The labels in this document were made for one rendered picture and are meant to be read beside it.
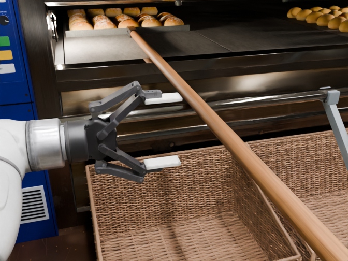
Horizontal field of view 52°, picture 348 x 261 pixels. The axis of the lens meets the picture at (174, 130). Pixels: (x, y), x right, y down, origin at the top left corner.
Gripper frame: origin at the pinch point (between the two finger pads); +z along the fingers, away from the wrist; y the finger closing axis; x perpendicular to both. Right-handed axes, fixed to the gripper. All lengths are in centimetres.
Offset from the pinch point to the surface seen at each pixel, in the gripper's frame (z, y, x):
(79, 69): -16, 1, -51
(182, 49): 21, 0, -65
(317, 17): 104, -4, -103
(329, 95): 45.6, 1.5, -13.8
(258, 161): 8.4, -2.2, 18.1
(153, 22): 18, -4, -102
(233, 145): 7.2, -1.7, 11.4
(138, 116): -4.6, 2.4, -13.6
